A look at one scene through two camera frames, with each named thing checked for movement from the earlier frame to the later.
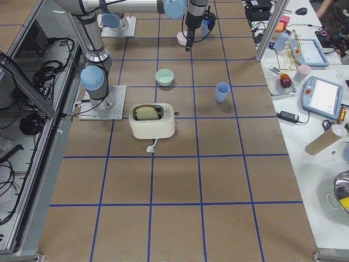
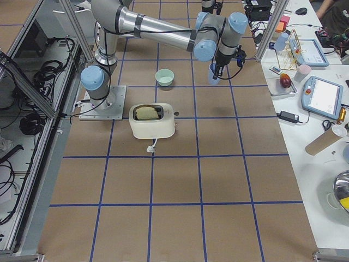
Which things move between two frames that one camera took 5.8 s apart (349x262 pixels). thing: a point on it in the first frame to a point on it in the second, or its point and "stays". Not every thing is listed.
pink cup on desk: x=302 y=72 stays
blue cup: x=222 y=91 to x=211 y=80
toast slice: x=143 y=113 stays
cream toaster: x=162 y=127 stays
